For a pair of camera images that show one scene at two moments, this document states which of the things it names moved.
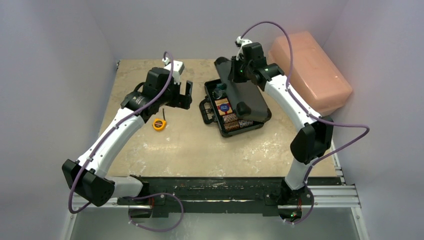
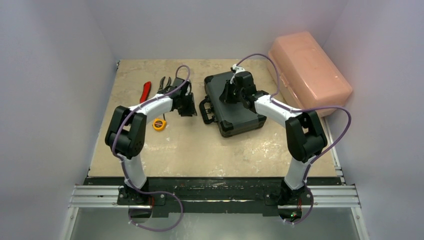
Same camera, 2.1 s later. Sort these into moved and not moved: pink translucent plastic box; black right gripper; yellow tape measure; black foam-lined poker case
Moved: black foam-lined poker case; black right gripper
Not moved: pink translucent plastic box; yellow tape measure
